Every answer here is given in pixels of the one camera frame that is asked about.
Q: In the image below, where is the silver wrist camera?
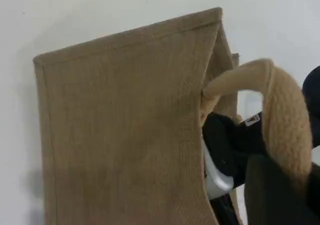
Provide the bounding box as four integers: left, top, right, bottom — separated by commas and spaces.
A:
202, 141, 235, 201

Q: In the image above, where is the brown jute bag with handle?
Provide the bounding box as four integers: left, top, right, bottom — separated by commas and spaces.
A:
32, 6, 314, 225

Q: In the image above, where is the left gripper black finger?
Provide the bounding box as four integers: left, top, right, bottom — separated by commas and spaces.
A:
246, 153, 311, 225
303, 159, 320, 225

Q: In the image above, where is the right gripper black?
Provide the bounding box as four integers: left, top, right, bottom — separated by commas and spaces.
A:
201, 111, 266, 187

